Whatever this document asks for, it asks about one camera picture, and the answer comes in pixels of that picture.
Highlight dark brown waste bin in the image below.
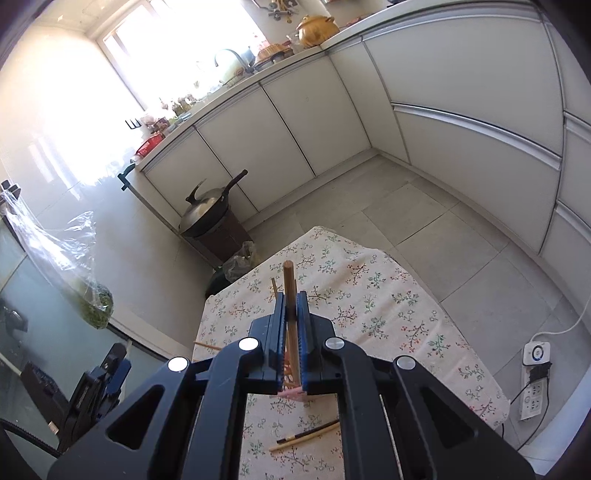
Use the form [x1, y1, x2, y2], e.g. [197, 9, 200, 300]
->
[182, 210, 252, 267]

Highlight white cable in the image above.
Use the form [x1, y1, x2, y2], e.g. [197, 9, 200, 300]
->
[535, 294, 591, 345]

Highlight black power cable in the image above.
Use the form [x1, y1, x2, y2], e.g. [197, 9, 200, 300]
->
[500, 361, 553, 453]

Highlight woven basket on counter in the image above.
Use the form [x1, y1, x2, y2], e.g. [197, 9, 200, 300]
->
[256, 43, 293, 63]

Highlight bag of green vegetables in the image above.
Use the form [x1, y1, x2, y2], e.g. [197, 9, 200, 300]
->
[1, 180, 114, 329]

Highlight white power strip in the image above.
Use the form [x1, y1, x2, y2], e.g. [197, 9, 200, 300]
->
[519, 340, 551, 421]

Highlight floral tablecloth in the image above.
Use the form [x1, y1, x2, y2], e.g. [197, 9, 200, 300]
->
[192, 226, 510, 479]

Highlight pink perforated utensil basket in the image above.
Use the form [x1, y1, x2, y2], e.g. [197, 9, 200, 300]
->
[277, 360, 307, 402]

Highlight yellow ceramic pot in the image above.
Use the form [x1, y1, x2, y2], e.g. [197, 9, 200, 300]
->
[297, 15, 339, 48]

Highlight red basket on counter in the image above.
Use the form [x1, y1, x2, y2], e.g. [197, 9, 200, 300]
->
[135, 134, 164, 158]

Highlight white kitchen cabinets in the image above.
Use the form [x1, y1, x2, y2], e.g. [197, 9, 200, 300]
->
[138, 1, 590, 303]

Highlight black wok with lid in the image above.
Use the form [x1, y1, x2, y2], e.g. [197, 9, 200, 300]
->
[178, 169, 249, 238]

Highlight clear plastic bag on floor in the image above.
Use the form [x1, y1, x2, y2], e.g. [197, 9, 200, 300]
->
[222, 241, 259, 283]

